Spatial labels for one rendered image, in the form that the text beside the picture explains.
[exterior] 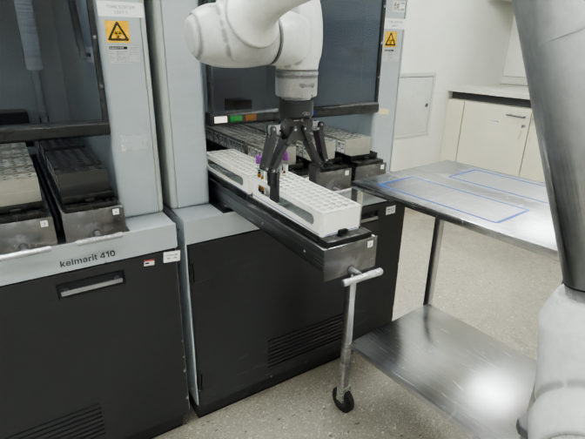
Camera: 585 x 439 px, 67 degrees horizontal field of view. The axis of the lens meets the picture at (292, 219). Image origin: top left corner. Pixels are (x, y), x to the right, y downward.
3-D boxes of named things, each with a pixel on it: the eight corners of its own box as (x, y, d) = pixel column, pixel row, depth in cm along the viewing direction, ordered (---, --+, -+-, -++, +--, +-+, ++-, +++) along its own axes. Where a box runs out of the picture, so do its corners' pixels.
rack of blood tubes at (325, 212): (252, 199, 112) (251, 175, 110) (285, 192, 117) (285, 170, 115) (321, 242, 89) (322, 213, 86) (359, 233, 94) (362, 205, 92)
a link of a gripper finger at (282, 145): (299, 128, 96) (294, 125, 95) (276, 175, 97) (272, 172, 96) (289, 125, 99) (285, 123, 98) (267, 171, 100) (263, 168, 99)
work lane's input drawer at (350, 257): (195, 191, 141) (193, 163, 138) (234, 184, 148) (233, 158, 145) (336, 293, 84) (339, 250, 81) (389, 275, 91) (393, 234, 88)
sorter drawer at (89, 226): (38, 173, 156) (33, 148, 153) (81, 169, 163) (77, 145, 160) (68, 251, 99) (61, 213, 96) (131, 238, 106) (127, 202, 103)
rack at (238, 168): (204, 172, 137) (203, 151, 134) (233, 167, 142) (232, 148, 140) (248, 199, 114) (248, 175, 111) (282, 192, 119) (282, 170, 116)
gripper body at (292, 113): (288, 100, 90) (288, 145, 94) (322, 98, 95) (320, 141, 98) (270, 97, 96) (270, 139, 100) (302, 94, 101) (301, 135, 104)
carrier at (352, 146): (366, 152, 157) (367, 136, 155) (370, 153, 155) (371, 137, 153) (339, 156, 151) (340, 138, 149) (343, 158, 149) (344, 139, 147)
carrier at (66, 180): (110, 189, 113) (106, 166, 111) (111, 191, 112) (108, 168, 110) (59, 196, 108) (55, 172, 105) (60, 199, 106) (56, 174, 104)
